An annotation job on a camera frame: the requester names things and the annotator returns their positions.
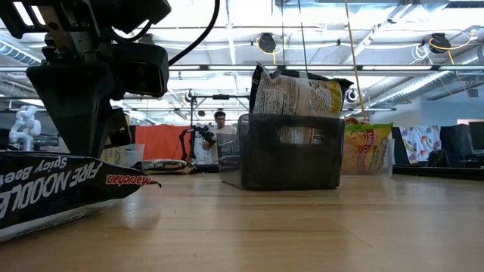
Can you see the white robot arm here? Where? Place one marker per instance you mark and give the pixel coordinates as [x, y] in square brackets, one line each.
[24, 128]

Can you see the clear plastic bin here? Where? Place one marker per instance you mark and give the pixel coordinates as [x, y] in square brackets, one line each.
[392, 158]
[136, 155]

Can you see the black distant leader arms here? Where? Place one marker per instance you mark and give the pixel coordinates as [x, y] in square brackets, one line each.
[204, 134]

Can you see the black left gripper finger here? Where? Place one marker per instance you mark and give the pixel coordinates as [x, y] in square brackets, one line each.
[119, 128]
[75, 106]

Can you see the person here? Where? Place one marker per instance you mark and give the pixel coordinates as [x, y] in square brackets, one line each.
[223, 128]

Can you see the black aluminium table frame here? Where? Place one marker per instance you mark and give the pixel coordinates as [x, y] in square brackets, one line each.
[435, 172]

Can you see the black fire noodle pack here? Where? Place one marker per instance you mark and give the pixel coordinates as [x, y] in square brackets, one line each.
[287, 94]
[162, 166]
[56, 189]

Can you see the green lime chili noodle pack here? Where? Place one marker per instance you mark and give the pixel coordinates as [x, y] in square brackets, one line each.
[363, 151]

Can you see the small black ceiling reel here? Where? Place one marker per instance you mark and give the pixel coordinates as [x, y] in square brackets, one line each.
[189, 95]
[351, 95]

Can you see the red partition screen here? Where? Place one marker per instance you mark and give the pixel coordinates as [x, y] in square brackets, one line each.
[160, 140]

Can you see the long ceiling light strip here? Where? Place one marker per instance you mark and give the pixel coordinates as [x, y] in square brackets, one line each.
[242, 68]
[185, 68]

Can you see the black partition panel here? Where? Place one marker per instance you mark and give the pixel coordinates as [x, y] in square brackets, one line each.
[461, 140]

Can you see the black rig frame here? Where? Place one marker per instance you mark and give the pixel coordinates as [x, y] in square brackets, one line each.
[220, 96]

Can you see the floral patterned cloth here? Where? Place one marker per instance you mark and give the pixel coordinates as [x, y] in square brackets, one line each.
[419, 140]

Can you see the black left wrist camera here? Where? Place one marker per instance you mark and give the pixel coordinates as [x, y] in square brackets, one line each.
[140, 70]

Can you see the dark grey plastic bin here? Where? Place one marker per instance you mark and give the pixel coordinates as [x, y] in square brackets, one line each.
[287, 170]

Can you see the silver ventilation duct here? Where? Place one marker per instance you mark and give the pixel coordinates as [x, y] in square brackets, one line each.
[416, 87]

